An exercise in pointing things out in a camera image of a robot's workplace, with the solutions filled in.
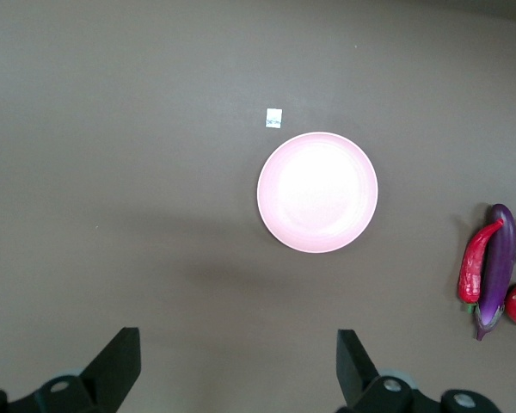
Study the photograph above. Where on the purple eggplant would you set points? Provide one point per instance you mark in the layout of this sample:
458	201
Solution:
499	266

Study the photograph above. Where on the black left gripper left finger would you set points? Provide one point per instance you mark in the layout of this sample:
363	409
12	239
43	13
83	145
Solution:
90	387

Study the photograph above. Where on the pink round plate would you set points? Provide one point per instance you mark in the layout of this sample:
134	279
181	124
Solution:
317	192

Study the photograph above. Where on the small square table sticker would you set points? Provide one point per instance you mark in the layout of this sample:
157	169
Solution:
274	118

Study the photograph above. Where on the brown table cover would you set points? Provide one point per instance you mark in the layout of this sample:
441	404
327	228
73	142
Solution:
112	129

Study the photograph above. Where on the red chili pepper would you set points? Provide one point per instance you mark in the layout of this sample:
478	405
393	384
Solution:
472	266

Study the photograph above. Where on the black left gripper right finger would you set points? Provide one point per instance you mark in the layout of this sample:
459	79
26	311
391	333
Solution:
370	391

